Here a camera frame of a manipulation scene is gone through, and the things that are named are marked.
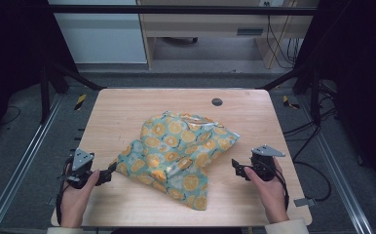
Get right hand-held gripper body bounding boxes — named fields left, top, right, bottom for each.
left=249, top=144, right=286, bottom=182

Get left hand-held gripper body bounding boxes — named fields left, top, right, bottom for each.
left=63, top=148, right=96, bottom=190

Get teal bag with orange print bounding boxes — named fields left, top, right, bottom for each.
left=110, top=110, right=242, bottom=212

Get person's right hand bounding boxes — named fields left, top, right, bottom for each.
left=244, top=158, right=290, bottom=225

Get person's left hand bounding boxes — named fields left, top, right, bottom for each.
left=59, top=169, right=101, bottom=228

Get yellow black tape piece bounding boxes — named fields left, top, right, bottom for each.
left=74, top=94, right=88, bottom=111
left=282, top=95, right=301, bottom=110

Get black curtain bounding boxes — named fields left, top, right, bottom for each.
left=0, top=0, right=54, bottom=147
left=317, top=0, right=376, bottom=199

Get white cabinet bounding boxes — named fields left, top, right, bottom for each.
left=48, top=0, right=148, bottom=64

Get light wooden desk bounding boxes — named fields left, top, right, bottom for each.
left=136, top=0, right=320, bottom=70

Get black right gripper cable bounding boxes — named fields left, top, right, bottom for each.
left=273, top=167, right=290, bottom=213

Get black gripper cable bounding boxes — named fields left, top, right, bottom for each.
left=55, top=155, right=75, bottom=226
left=273, top=167, right=290, bottom=213

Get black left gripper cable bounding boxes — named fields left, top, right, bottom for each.
left=55, top=155, right=75, bottom=226

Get black floor cables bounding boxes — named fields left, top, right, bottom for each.
left=282, top=106, right=338, bottom=203

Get aluminium floor rail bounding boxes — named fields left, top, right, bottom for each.
left=0, top=94, right=64, bottom=234
left=297, top=94, right=376, bottom=234

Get thin black floor cable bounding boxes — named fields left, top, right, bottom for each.
left=0, top=104, right=22, bottom=127

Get black frame strut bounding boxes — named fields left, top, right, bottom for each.
left=259, top=63, right=322, bottom=127
left=39, top=60, right=106, bottom=125

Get black hanging cables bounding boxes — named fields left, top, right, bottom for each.
left=264, top=1, right=300, bottom=69

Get black horizontal frame bar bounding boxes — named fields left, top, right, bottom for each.
left=46, top=4, right=320, bottom=17

